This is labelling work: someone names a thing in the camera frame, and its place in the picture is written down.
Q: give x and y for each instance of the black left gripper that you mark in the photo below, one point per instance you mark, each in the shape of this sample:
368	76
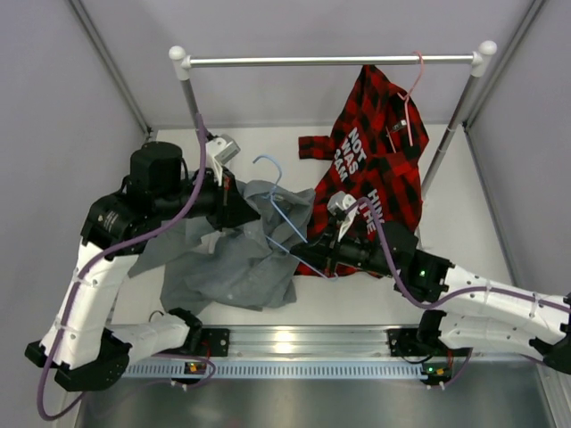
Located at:
229	208

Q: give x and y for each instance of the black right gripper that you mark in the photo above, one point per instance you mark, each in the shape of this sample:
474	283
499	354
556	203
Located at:
324	252

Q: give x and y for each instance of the blue wire hanger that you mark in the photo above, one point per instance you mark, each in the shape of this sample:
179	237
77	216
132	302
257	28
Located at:
271	196

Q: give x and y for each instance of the grey button shirt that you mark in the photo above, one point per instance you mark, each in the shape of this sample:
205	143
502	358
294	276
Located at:
244	269

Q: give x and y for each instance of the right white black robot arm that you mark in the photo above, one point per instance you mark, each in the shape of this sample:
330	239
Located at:
461	310

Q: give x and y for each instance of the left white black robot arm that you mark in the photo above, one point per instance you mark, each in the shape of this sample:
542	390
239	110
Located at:
84	350

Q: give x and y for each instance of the red black plaid shirt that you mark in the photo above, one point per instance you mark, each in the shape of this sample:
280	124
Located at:
362	161

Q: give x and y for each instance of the silver clothes rack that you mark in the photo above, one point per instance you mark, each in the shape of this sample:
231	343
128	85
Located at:
479	61

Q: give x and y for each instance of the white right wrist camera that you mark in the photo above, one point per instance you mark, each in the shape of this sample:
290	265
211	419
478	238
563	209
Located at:
343	207

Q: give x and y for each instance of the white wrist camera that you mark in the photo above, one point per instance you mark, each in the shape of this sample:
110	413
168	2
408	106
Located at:
219	151
343	207

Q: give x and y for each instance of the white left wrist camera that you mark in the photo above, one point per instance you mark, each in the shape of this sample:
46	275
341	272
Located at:
219	151

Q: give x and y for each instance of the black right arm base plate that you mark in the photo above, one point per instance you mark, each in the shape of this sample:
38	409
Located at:
408	342

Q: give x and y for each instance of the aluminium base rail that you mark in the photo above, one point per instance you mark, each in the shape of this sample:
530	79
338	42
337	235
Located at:
379	343

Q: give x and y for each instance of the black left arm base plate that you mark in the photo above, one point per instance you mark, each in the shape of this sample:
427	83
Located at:
213	343

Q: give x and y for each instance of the slotted grey cable duct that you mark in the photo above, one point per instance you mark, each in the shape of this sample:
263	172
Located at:
313	370

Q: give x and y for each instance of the pink wire hanger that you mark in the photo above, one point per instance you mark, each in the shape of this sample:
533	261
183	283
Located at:
405	123

